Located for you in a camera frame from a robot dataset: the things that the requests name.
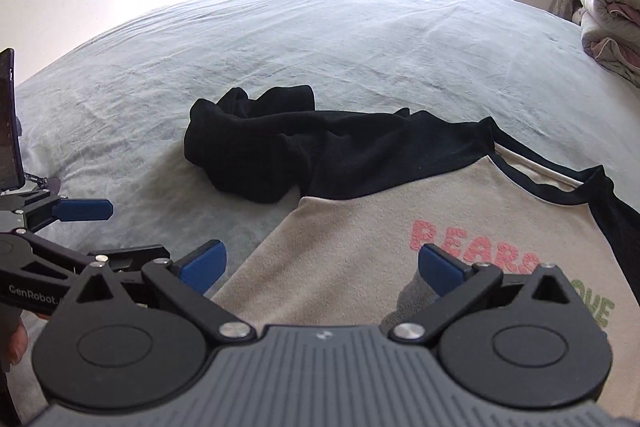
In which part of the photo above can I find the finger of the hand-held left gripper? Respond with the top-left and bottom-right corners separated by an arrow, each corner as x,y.
87,245 -> 172,274
22,199 -> 114,232

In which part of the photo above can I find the black and beige raglan sweatshirt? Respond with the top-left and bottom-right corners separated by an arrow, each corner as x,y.
183,84 -> 640,408

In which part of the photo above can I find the person's left hand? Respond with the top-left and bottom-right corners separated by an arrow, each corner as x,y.
6,314 -> 29,367

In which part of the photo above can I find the folded grey pink quilt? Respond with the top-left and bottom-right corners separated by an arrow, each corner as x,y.
575,0 -> 640,88

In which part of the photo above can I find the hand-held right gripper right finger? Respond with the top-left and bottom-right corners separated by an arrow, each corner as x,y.
389,244 -> 573,344

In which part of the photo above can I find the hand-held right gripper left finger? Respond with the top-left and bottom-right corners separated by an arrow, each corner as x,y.
70,239 -> 257,343

